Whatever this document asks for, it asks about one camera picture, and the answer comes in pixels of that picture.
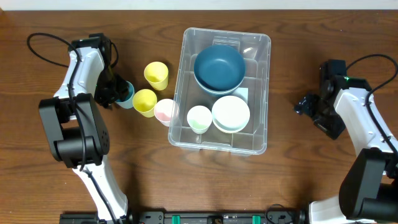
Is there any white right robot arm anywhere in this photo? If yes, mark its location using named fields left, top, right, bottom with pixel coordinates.
left=294, top=60, right=397, bottom=223

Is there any pale green cup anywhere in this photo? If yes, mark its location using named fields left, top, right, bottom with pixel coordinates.
left=187, top=105, right=213, bottom=134

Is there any white label sticker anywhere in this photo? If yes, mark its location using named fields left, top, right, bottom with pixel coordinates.
left=232, top=87, right=249, bottom=103

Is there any light blue cup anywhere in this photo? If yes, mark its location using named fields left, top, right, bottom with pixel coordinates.
left=116, top=82, right=135, bottom=109

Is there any clear plastic storage bin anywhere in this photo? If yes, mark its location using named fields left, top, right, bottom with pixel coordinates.
left=168, top=27, right=271, bottom=156

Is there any pink cup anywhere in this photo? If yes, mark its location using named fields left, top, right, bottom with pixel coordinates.
left=154, top=99, right=179, bottom=127

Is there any yellow cup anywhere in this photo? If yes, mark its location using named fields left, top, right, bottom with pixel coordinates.
left=132, top=89, right=157, bottom=118
left=144, top=62, right=169, bottom=91

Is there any white small bowl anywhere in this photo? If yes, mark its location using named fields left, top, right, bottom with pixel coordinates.
left=211, top=95, right=251, bottom=128

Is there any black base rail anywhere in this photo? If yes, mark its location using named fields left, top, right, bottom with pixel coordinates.
left=58, top=208, right=312, bottom=224

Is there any light blue-grey small bowl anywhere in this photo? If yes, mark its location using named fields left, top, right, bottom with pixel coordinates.
left=213, top=122, right=245, bottom=134

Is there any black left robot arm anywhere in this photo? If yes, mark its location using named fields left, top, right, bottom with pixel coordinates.
left=39, top=33, right=134, bottom=223

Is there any dark teal bowl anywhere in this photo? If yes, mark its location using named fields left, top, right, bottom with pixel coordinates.
left=193, top=45, right=246, bottom=95

